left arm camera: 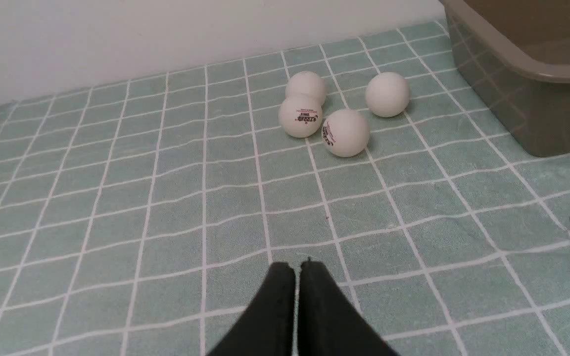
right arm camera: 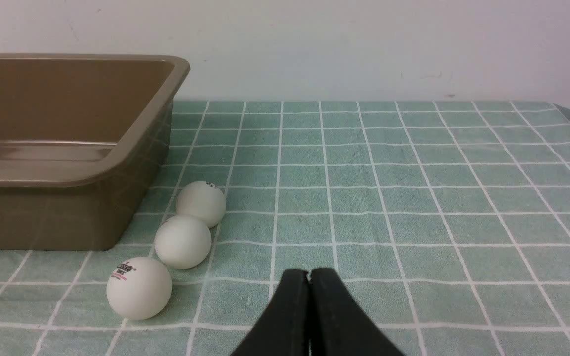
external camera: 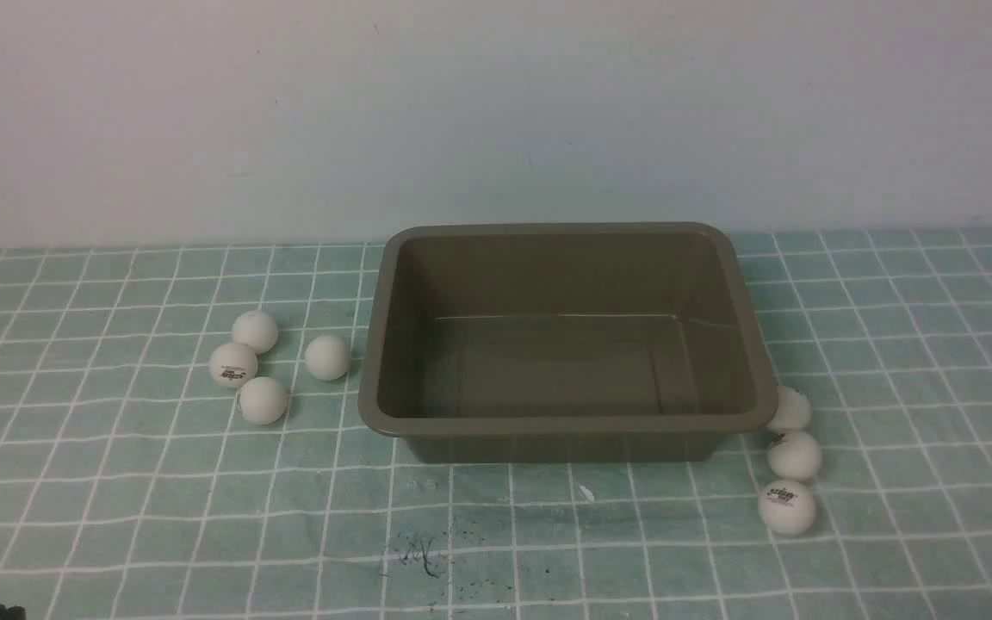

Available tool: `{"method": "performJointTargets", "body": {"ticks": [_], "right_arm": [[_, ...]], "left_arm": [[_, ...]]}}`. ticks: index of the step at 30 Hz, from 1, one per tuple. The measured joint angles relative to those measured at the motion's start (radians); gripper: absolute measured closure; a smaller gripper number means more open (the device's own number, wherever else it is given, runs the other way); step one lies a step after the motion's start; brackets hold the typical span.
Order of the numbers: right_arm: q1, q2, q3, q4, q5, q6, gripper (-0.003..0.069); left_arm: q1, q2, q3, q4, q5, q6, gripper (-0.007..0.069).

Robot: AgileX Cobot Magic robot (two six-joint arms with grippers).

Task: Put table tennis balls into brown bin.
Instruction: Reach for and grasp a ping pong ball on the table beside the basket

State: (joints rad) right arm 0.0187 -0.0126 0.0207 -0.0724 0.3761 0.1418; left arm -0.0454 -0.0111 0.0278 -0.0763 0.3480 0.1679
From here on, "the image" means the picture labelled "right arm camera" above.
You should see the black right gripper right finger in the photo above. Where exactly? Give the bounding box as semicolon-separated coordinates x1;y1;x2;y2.
310;268;403;356

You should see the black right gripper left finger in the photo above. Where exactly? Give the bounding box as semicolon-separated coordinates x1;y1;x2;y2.
232;269;310;356

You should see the plain white ping-pong ball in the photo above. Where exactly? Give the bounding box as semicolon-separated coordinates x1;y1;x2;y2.
154;215;212;269

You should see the white ping-pong ball with logo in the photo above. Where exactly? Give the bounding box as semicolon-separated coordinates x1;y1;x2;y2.
106;257;173;320

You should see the green checkered tablecloth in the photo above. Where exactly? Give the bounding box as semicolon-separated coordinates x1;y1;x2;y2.
0;101;570;356

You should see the olive plastic bin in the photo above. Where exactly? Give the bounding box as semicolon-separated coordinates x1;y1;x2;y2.
0;53;190;252

